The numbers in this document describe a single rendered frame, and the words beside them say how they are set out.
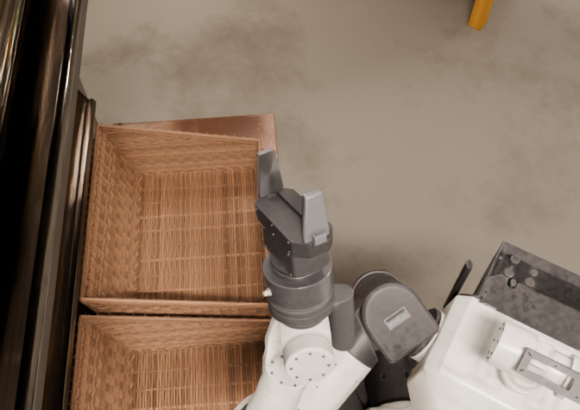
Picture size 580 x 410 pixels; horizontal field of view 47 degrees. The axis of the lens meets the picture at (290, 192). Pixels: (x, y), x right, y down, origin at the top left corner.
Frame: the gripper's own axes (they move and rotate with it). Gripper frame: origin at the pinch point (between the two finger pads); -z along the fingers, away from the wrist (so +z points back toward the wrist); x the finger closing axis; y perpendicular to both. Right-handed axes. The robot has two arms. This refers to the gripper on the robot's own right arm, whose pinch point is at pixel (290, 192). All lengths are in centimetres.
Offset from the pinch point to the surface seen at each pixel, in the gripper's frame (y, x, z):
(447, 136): -148, -138, 110
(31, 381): 34.7, -18.5, 28.9
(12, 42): 18, -73, 0
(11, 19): 17, -78, -3
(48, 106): 17, -64, 10
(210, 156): -30, -114, 64
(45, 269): 27.6, -32.8, 21.9
